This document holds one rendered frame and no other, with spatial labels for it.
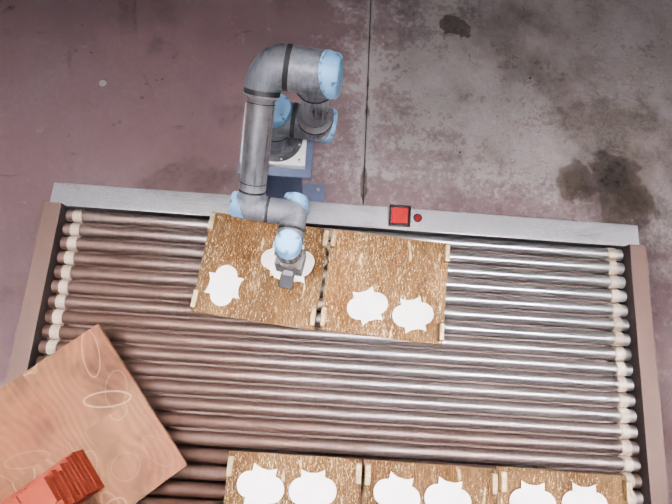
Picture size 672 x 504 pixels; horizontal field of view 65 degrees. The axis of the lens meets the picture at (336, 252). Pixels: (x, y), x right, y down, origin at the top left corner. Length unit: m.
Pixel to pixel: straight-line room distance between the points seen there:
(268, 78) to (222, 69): 1.87
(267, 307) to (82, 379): 0.59
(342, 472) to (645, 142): 2.59
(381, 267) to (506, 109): 1.72
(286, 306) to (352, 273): 0.25
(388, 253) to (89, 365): 1.00
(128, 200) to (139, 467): 0.88
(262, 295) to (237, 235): 0.23
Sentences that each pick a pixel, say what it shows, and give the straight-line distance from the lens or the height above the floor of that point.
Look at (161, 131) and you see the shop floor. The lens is 3.13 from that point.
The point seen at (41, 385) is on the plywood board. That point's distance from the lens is 1.83.
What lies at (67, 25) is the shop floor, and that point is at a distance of 3.66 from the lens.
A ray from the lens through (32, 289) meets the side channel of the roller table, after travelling 1.98.
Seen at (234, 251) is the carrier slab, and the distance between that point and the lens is 1.83.
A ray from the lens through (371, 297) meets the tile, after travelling 1.78.
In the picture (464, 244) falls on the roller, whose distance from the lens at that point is 1.91.
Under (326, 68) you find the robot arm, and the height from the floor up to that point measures 1.54.
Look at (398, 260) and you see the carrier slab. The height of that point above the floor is 0.94.
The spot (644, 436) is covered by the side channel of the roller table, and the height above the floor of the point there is 0.94.
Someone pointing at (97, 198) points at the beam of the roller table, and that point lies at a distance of 2.03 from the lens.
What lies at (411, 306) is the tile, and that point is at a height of 0.94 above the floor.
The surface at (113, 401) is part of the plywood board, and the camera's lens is 1.74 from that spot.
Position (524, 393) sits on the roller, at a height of 0.92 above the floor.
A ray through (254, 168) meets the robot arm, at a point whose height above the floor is 1.35.
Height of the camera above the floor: 2.69
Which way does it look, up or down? 75 degrees down
